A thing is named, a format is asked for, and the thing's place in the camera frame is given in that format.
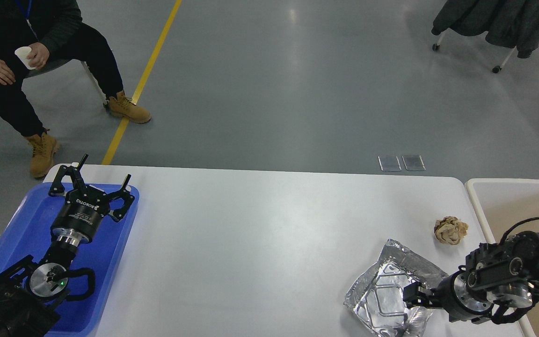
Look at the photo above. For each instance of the dark jacket on chair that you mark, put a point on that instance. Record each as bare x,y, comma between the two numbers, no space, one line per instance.
508,23

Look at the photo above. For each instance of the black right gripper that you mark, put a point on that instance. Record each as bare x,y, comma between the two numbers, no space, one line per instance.
454,297

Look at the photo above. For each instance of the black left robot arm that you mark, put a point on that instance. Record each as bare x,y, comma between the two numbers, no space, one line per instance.
59,255

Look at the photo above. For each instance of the tan boot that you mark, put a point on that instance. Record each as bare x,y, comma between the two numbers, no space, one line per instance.
44,146
122,106

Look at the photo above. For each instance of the blue plastic tray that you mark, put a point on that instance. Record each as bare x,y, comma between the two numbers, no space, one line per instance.
29,233

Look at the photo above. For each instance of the crumpled brown paper ball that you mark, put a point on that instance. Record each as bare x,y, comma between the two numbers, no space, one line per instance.
450,230

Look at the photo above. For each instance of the floor plate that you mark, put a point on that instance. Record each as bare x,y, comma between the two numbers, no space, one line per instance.
389,163
413,162

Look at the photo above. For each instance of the beige plastic bin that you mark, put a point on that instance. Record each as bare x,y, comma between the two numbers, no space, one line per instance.
499,203

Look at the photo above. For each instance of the seated person in black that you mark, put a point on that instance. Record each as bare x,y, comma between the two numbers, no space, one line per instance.
58,26

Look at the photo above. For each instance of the person's left hand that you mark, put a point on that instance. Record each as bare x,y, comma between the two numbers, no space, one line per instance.
38,55

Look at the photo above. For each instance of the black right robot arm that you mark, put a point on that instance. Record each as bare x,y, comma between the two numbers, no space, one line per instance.
498,283

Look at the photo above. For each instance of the white paper cup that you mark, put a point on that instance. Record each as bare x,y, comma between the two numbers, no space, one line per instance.
22,54

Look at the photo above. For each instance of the tan left boot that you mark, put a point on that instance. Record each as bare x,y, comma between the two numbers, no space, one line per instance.
122,106

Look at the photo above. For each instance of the left floor plate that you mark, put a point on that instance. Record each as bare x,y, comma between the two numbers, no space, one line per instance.
389,163

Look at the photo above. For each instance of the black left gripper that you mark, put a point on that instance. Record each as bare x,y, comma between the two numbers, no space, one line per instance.
82,210

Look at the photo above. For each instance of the right floor plate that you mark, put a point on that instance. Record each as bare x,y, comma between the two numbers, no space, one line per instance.
413,162

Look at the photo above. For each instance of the aluminium foil container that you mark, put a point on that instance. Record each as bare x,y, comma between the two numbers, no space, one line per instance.
376,297

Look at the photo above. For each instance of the tan right boot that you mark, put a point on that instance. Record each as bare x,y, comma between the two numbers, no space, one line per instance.
44,146

